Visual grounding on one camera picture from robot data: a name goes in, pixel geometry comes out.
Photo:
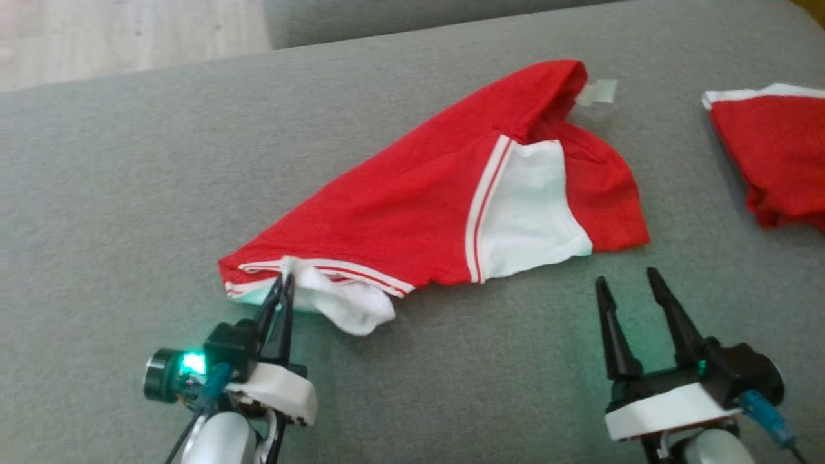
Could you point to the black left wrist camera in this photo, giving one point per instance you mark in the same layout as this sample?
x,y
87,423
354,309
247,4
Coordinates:
x,y
225,345

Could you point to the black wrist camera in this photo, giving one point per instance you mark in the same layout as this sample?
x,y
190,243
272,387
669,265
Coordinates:
x,y
741,374
225,345

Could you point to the large grey sofa seat cushion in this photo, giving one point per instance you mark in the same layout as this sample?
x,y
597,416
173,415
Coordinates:
x,y
129,193

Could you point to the red shorts with white stripe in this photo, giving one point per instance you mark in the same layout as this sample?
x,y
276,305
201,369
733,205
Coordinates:
x,y
780,154

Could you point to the red shirt with white sleeves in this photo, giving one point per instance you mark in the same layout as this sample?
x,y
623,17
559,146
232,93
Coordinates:
x,y
399,212

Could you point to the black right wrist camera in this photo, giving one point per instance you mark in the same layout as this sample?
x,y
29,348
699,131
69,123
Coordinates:
x,y
741,374

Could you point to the grey sofa back cushion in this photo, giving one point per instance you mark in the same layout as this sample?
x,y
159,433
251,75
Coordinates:
x,y
387,19

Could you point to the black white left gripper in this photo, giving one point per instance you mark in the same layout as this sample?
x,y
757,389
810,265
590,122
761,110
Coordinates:
x,y
287,390

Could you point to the large yellow sofa back cushion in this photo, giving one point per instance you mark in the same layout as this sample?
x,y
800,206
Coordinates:
x,y
817,6

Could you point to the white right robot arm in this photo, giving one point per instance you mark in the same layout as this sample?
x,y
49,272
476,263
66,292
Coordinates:
x,y
715,448

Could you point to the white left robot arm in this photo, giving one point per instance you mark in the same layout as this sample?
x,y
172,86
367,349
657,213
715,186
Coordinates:
x,y
225,441

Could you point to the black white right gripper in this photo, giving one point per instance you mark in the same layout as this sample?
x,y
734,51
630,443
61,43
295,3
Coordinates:
x,y
664,409

